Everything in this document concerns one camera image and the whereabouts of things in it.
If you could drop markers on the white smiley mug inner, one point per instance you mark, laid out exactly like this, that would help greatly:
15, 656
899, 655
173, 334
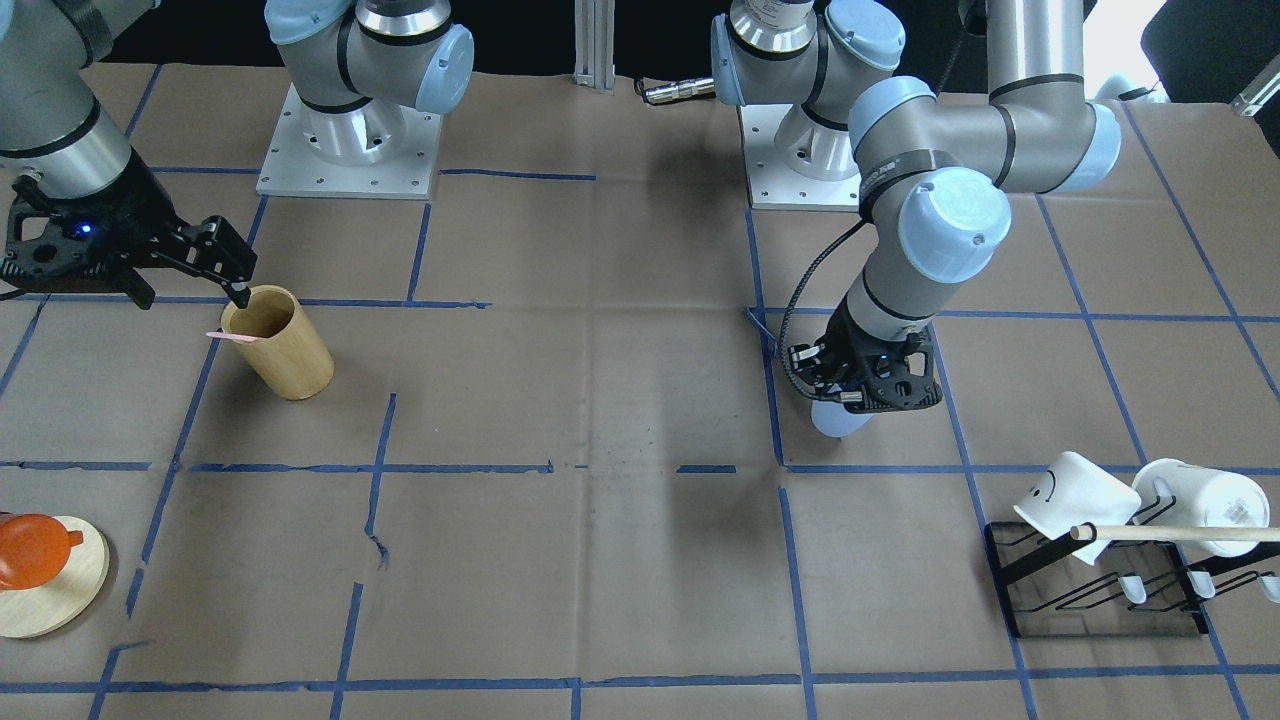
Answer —
1074, 491

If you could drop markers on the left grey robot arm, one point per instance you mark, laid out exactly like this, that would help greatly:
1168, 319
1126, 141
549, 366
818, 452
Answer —
935, 179

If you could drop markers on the black wire mug rack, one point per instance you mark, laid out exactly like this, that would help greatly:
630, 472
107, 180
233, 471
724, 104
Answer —
1154, 580

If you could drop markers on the wooden mug tree stand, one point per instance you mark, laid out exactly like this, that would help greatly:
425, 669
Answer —
41, 610

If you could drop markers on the aluminium frame post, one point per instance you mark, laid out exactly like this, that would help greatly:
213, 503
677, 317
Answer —
594, 44

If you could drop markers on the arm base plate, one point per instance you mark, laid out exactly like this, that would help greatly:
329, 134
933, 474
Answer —
795, 163
378, 151

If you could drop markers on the bamboo chopstick holder cup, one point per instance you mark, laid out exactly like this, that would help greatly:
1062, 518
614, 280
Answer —
288, 353

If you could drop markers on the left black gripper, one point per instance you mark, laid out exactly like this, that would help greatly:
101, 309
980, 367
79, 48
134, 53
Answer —
852, 340

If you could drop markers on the orange cup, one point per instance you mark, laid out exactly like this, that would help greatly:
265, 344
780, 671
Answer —
34, 549

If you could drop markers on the white smiley mug outer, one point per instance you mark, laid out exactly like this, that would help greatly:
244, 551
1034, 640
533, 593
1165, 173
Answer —
1200, 505

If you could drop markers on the light blue plastic cup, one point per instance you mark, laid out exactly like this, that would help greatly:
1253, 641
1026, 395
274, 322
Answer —
835, 421

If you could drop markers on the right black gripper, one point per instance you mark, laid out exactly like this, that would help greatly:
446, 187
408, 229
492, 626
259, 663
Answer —
137, 213

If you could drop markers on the white smiley mug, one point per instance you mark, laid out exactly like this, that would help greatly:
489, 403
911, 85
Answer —
1200, 505
1074, 491

